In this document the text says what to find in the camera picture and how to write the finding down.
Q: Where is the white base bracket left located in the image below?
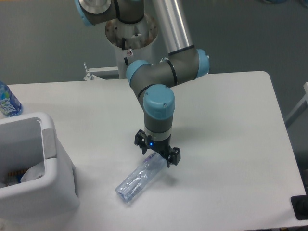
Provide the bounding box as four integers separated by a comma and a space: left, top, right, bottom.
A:
83, 62, 119, 81

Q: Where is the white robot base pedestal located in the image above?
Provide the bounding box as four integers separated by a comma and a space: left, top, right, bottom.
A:
105, 14, 158, 79

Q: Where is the white plastic trash can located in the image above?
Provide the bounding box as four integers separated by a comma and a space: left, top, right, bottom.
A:
0, 112, 80, 222

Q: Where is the blue snack packet in bin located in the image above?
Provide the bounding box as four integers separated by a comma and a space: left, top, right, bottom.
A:
5, 169, 27, 186

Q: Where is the blue labelled water bottle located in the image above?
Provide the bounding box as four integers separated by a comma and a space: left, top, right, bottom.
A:
0, 81, 23, 117

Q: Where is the black clamp at table edge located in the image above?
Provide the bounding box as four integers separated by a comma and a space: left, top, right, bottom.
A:
291, 195, 308, 220

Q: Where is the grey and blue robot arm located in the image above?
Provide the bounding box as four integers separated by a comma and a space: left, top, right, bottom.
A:
75, 0, 209, 165

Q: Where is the white metal frame right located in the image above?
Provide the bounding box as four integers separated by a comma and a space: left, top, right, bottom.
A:
284, 82, 308, 128

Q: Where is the clear plastic bottle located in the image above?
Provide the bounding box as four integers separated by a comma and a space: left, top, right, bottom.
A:
115, 152, 167, 203

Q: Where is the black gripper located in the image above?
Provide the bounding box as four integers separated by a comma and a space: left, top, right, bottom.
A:
134, 129, 181, 167

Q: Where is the black cable on pedestal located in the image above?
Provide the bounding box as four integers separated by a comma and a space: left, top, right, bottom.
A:
121, 37, 132, 67

